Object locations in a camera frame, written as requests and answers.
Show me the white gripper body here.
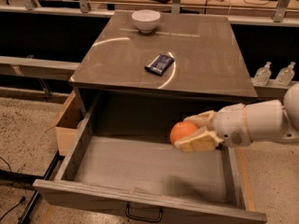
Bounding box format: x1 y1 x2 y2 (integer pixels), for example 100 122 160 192
212 104 251 147

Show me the grey wooden cabinet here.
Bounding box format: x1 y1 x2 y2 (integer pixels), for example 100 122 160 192
69 12 257 142

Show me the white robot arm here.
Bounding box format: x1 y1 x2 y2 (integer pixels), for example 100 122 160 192
170 84 299 152

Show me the orange fruit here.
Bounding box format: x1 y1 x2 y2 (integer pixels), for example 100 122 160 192
170 121 198 145

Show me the clear sanitizer bottle right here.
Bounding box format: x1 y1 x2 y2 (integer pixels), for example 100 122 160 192
275 62 295 86

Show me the clear sanitizer bottle left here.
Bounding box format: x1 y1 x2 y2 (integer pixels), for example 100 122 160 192
253 62 272 86

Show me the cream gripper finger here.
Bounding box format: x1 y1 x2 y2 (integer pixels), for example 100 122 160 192
184 110 216 130
174 127 223 152

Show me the clear sanitizer bottle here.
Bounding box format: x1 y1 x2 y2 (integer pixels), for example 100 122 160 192
275 62 295 86
253 62 272 86

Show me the open grey top drawer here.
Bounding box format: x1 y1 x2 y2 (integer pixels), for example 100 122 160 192
34 95 267 224

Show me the black drawer handle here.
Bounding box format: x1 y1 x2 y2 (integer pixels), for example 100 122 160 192
125 203 164 223

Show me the white ceramic bowl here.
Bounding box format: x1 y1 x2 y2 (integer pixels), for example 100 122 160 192
132 9 161 33

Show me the cardboard box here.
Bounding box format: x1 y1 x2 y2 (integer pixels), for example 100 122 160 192
48 91 83 157

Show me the black cable on floor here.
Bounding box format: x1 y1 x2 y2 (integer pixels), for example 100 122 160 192
0 156 28 222

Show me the dark blue snack packet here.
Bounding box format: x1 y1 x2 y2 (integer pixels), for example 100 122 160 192
145 54 175 76

